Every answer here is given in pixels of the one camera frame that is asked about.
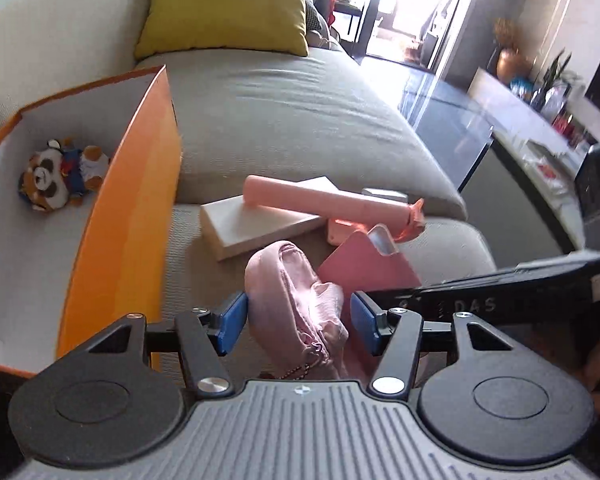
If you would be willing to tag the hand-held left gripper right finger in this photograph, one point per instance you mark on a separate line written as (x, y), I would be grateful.
(366, 322)

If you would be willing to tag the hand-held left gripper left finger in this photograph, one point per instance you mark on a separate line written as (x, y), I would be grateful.
(234, 322)

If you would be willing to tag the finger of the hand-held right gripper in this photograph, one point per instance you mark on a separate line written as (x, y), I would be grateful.
(480, 292)

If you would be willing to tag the pink card holder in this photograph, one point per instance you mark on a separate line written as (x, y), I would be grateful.
(365, 270)

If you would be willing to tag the pink fabric pouch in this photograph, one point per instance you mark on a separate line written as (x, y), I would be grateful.
(290, 300)

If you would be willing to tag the orange storage box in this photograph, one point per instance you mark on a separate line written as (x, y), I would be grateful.
(105, 240)

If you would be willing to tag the pink framed small mirror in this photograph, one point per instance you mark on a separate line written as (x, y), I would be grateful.
(381, 240)

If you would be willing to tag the white flat box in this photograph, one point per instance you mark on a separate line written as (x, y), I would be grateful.
(240, 232)

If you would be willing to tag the white low cabinet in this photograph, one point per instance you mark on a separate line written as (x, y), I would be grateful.
(520, 120)

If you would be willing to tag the green potted plant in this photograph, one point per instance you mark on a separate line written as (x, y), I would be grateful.
(560, 72)

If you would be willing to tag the pink selfie stick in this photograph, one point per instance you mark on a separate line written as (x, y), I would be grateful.
(305, 199)

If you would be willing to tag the orange vase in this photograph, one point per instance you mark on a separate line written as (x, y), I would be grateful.
(511, 66)

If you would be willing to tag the dark glass coffee table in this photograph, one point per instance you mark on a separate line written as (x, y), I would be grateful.
(450, 120)

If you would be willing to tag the beige sofa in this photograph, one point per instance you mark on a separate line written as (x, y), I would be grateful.
(290, 110)

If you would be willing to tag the red panda plush toy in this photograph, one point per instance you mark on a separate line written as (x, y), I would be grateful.
(60, 175)

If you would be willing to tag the dark chair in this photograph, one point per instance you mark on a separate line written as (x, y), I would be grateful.
(347, 15)

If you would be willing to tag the checked cushion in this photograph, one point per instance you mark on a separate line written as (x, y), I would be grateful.
(316, 16)

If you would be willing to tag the yellow cushion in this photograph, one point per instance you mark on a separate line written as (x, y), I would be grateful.
(225, 5)

